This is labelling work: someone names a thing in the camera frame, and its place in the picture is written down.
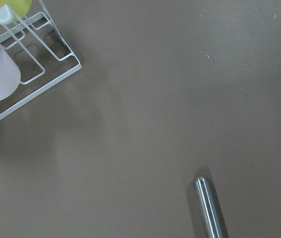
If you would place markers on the steel muddler black tip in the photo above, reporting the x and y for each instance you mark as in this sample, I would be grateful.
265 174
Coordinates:
210 209

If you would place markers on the yellow plastic cup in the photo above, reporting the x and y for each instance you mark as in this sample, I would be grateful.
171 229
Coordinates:
11 7

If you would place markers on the white wire cup rack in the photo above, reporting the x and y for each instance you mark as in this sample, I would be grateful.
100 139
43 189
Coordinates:
43 57

